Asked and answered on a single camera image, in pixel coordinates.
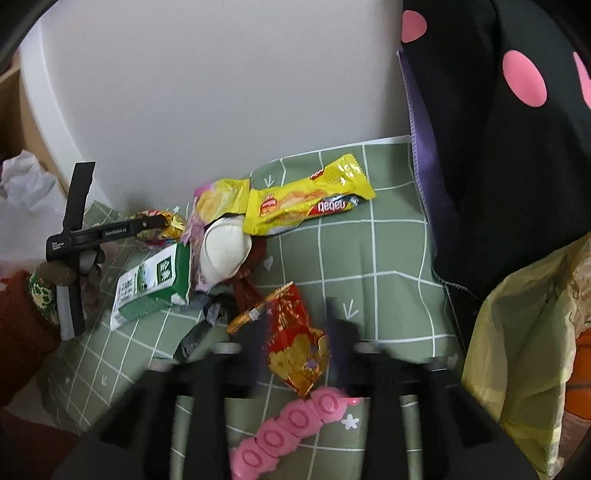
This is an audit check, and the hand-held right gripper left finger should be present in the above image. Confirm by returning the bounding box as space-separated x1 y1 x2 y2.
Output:
55 314 273 480

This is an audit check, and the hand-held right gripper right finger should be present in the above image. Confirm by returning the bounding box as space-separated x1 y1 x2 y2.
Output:
323 298 541 480

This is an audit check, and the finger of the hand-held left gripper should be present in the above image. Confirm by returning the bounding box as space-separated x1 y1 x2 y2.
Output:
76 216 169 246

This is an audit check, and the gold red candy wrapper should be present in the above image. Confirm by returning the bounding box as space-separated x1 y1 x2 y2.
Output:
128 210 186 250

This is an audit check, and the person's left hand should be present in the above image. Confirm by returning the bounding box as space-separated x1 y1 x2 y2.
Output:
36 247 105 308

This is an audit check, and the red gold snack wrapper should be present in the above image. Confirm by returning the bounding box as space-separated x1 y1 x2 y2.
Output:
227 282 331 400

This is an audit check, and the grey black wrapper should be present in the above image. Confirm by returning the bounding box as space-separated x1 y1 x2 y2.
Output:
173 295 238 365

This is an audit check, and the green white snack packet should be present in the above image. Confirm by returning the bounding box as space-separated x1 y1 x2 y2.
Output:
111 242 192 330

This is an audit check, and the dark red wrapper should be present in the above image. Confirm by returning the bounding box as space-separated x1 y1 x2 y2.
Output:
231 235 273 319

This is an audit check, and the green checked cloth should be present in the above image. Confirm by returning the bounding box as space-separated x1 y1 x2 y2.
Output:
37 136 467 480

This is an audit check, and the white plastic bag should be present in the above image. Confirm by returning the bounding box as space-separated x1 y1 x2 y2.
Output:
0 150 65 278

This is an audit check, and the pink round candy strip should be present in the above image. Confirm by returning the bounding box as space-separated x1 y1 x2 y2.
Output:
229 387 362 480

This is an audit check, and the yellow pink snack packet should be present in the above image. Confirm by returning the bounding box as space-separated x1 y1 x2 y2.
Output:
182 179 252 245

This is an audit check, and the white printed paper cup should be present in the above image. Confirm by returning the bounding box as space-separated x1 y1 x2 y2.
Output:
196 216 254 291

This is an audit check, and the long yellow snack wrapper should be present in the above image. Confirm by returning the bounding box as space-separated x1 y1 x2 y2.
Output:
243 154 377 237

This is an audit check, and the wooden furniture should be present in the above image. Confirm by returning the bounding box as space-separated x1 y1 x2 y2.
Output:
0 51 70 195

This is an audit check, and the yellow plastic bag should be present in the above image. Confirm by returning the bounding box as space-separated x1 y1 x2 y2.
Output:
462 233 591 478

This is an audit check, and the purple cloth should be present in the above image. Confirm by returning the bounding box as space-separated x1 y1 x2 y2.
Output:
397 46 459 289

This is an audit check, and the black pink-dotted bag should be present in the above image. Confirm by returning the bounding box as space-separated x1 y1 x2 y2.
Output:
399 0 591 333

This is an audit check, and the orange round object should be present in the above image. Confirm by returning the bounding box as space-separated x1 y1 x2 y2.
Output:
570 330 591 416

